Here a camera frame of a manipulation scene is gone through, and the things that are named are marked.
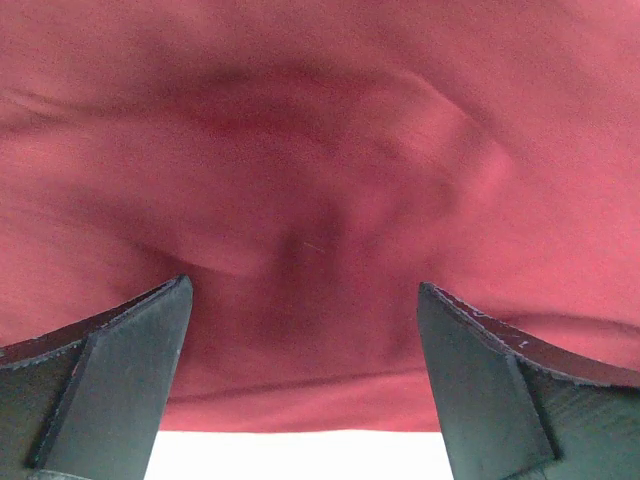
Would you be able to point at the dark red t shirt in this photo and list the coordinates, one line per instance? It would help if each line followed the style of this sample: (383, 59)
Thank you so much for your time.
(308, 164)

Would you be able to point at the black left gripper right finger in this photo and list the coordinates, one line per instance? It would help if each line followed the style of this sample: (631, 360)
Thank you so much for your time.
(512, 406)

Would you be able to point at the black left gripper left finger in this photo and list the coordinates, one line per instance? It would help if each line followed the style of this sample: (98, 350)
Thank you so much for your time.
(86, 401)

